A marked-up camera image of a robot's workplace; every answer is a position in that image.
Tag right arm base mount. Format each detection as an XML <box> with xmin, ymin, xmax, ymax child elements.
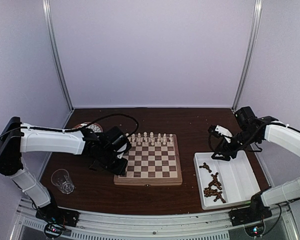
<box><xmin>229</xmin><ymin>207</ymin><xmax>272</xmax><ymax>227</ymax></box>

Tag white plastic compartment tray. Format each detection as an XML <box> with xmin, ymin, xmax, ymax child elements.
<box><xmin>193</xmin><ymin>150</ymin><xmax>260</xmax><ymax>211</ymax></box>

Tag right aluminium frame post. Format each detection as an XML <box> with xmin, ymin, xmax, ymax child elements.
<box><xmin>231</xmin><ymin>0</ymin><xmax>263</xmax><ymax>112</ymax></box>

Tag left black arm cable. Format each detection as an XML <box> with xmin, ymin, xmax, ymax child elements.
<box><xmin>0</xmin><ymin>113</ymin><xmax>140</xmax><ymax>171</ymax></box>

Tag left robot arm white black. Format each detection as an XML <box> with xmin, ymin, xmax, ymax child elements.
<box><xmin>0</xmin><ymin>116</ymin><xmax>132</xmax><ymax>222</ymax></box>

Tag patterned ceramic plate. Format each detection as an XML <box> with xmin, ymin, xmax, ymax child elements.
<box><xmin>73</xmin><ymin>122</ymin><xmax>103</xmax><ymax>133</ymax></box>

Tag wooden chess board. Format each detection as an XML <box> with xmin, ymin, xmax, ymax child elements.
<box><xmin>113</xmin><ymin>134</ymin><xmax>183</xmax><ymax>186</ymax></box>

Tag aluminium frame post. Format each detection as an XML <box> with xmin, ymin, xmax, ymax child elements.
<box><xmin>231</xmin><ymin>0</ymin><xmax>263</xmax><ymax>112</ymax></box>
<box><xmin>42</xmin><ymin>0</ymin><xmax>74</xmax><ymax>111</ymax></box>

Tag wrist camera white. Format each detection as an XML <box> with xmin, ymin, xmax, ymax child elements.
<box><xmin>208</xmin><ymin>125</ymin><xmax>233</xmax><ymax>138</ymax></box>
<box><xmin>116</xmin><ymin>150</ymin><xmax>126</xmax><ymax>159</ymax></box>

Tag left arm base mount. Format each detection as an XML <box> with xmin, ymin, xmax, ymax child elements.
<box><xmin>33</xmin><ymin>199</ymin><xmax>80</xmax><ymax>227</ymax></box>

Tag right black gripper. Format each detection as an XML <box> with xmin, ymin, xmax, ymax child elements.
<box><xmin>212</xmin><ymin>129</ymin><xmax>260</xmax><ymax>161</ymax></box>

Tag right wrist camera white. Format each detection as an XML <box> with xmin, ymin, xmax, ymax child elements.
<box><xmin>208</xmin><ymin>125</ymin><xmax>233</xmax><ymax>138</ymax></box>

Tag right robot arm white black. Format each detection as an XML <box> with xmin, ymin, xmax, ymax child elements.
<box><xmin>208</xmin><ymin>106</ymin><xmax>300</xmax><ymax>221</ymax></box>

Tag brown chess piece pile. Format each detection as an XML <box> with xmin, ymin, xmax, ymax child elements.
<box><xmin>203</xmin><ymin>172</ymin><xmax>227</xmax><ymax>204</ymax></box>

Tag left aluminium frame post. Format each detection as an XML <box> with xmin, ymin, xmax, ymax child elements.
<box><xmin>42</xmin><ymin>0</ymin><xmax>74</xmax><ymax>111</ymax></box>

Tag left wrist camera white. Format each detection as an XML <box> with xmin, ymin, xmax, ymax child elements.
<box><xmin>116</xmin><ymin>150</ymin><xmax>126</xmax><ymax>159</ymax></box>

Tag white chess pieces row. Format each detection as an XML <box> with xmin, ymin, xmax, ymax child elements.
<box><xmin>125</xmin><ymin>132</ymin><xmax>176</xmax><ymax>147</ymax></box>

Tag clear drinking glass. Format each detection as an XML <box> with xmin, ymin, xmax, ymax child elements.
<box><xmin>50</xmin><ymin>168</ymin><xmax>75</xmax><ymax>195</ymax></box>

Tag brown chess pieces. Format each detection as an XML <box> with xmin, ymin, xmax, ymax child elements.
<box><xmin>199</xmin><ymin>162</ymin><xmax>212</xmax><ymax>173</ymax></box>

